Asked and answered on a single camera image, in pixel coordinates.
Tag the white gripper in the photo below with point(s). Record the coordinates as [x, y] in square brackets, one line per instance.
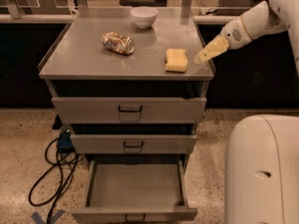
[234, 34]

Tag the yellow sponge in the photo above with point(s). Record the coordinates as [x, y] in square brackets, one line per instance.
[176, 60]

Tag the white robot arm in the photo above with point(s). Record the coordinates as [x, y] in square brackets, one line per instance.
[262, 160]

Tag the grey metal drawer cabinet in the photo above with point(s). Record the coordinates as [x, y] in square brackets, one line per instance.
[80, 66]

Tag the top grey drawer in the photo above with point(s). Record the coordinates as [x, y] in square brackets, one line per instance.
[96, 110]

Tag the middle grey drawer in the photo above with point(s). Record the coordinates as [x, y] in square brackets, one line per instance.
[133, 143]

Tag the bottom grey open drawer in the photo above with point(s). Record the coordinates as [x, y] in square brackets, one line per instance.
[144, 191]

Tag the white ceramic bowl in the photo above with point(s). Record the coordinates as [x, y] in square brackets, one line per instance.
[144, 17]

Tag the crushed aluminium can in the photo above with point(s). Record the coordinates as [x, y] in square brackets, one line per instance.
[118, 43]

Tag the blue power box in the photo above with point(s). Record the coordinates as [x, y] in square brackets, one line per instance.
[64, 142]

